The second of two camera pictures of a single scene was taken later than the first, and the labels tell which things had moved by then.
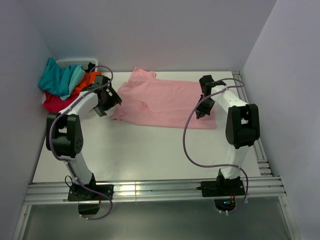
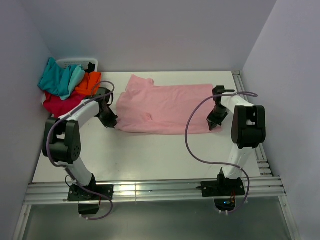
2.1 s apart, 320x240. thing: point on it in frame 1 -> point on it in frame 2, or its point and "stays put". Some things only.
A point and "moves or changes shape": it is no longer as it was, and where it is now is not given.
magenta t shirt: [52, 102] stays put
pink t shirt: [145, 98] moves or changes shape
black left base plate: [77, 193] stays put
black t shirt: [90, 66] stays put
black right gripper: [201, 112] -> [217, 121]
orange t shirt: [89, 78] stays put
